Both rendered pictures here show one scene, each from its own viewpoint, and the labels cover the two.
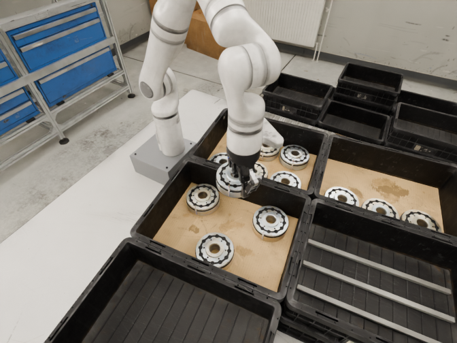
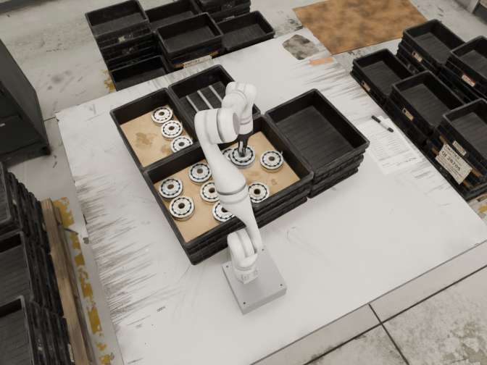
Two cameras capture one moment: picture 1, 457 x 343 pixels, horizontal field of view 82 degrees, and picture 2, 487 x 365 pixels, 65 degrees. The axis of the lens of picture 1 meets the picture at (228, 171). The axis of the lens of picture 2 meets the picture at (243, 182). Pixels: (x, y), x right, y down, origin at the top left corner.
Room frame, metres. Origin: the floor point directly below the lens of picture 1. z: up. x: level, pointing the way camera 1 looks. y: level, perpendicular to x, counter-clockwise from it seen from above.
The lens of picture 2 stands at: (1.17, 0.54, 2.24)
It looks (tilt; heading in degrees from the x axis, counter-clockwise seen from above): 58 degrees down; 218
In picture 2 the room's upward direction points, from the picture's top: 3 degrees counter-clockwise
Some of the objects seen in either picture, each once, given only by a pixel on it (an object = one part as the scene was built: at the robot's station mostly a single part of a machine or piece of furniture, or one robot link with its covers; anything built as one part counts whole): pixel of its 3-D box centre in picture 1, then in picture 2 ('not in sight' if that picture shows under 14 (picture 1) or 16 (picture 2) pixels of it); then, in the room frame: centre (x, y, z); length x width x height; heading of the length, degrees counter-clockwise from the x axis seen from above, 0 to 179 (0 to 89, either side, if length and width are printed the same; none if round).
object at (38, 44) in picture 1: (73, 54); not in sight; (2.10, 1.23, 0.60); 0.72 x 0.03 x 0.56; 151
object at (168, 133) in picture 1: (169, 131); (245, 263); (0.79, 0.22, 0.88); 0.09 x 0.09 x 0.17; 64
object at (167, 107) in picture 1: (161, 93); (243, 248); (0.79, 0.22, 1.04); 0.09 x 0.09 x 0.17; 58
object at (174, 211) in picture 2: (266, 145); (181, 206); (0.73, -0.14, 0.86); 0.10 x 0.10 x 0.01
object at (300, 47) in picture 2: not in sight; (299, 45); (-0.58, -0.34, 0.71); 0.22 x 0.19 x 0.01; 61
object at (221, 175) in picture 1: (235, 175); (242, 154); (0.46, -0.02, 1.00); 0.10 x 0.10 x 0.01
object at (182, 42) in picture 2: not in sight; (193, 58); (-0.42, -1.11, 0.37); 0.40 x 0.30 x 0.45; 151
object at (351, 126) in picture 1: (345, 139); (15, 286); (1.41, -0.82, 0.31); 0.40 x 0.30 x 0.34; 61
